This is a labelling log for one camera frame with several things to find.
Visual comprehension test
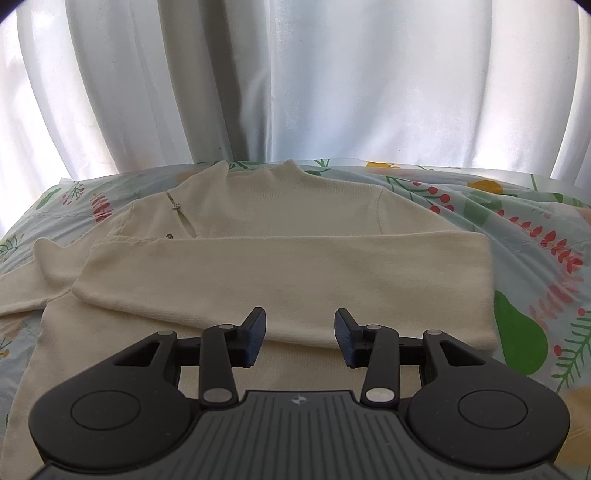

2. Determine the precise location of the floral light blue bedsheet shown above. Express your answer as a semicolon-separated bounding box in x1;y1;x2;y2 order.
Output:
1;160;590;479

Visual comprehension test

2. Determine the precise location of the cream knit sweater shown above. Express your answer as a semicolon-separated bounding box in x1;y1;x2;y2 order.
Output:
1;162;498;479

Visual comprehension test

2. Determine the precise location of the white sheer curtain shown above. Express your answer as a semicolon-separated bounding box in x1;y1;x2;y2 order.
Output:
1;1;590;229

